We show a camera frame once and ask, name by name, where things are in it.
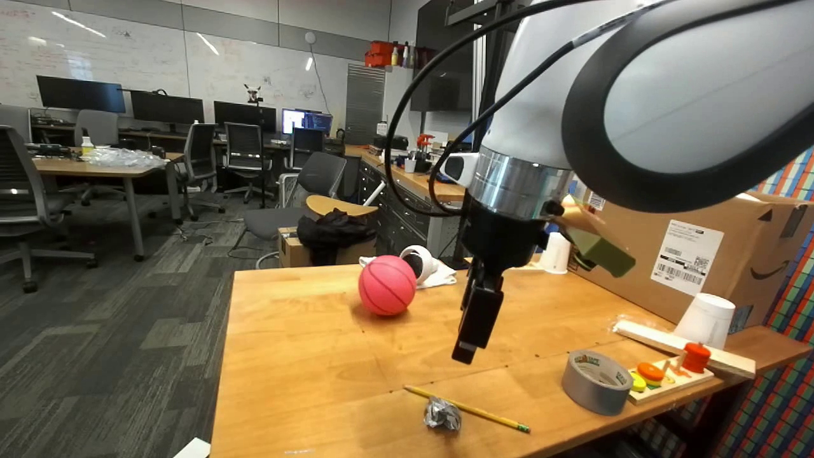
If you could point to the blue lit screen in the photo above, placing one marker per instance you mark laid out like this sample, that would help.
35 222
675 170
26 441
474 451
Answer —
305 120

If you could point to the white tape roll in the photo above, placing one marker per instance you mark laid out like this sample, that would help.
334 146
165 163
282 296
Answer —
427 259

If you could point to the crumpled foil ball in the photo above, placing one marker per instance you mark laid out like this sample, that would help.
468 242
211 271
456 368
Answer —
440 415

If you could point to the round wooden stool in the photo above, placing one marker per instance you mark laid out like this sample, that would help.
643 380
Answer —
334 205

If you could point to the black computer monitor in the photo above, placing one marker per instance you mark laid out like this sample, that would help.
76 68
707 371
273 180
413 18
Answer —
165 109
78 92
245 115

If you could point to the black backpack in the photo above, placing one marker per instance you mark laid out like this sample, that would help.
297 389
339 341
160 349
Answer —
330 232

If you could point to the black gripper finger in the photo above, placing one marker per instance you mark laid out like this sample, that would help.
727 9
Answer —
489 308
464 339

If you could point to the small cardboard floor box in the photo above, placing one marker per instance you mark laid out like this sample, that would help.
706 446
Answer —
291 250

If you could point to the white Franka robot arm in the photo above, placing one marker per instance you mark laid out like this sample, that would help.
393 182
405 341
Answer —
678 102

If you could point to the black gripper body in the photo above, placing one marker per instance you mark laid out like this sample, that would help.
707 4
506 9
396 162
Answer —
498 235

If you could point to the small black tripod stand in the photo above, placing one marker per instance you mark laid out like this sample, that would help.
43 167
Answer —
253 92

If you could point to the grey tall cabinet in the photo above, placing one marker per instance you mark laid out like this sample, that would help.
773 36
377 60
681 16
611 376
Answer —
363 102

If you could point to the small white paper cup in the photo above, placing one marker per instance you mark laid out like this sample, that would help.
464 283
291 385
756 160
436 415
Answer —
555 256

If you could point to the grey padded chair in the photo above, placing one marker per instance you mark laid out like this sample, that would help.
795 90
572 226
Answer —
321 175

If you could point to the large white paper cup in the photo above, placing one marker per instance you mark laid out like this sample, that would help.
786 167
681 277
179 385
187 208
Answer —
706 321

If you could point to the yellow pencil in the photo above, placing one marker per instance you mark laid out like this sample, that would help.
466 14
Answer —
474 411

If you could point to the clear plastic bag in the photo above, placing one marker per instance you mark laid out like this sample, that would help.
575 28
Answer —
123 156

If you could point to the small plastic bottle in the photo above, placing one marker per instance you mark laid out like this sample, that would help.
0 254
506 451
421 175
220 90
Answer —
86 146

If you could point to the large cardboard box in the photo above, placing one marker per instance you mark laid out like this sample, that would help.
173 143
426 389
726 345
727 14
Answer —
764 245

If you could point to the wooden side counter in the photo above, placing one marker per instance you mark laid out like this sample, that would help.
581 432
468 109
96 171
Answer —
408 182

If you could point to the white peg stacking board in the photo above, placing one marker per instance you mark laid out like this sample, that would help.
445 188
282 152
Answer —
678 385

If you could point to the pink basketball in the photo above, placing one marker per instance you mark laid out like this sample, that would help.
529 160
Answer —
386 285

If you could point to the red containers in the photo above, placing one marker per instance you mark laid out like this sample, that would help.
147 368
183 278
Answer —
380 55

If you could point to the grey duct tape roll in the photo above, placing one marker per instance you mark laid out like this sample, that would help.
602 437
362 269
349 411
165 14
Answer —
594 395

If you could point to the wooden office desk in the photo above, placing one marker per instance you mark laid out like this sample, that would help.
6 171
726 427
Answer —
91 167

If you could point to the colourful checkered cloth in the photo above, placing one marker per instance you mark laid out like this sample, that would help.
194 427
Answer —
779 397

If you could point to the grey office chair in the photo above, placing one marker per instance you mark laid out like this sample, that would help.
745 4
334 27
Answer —
96 128
15 182

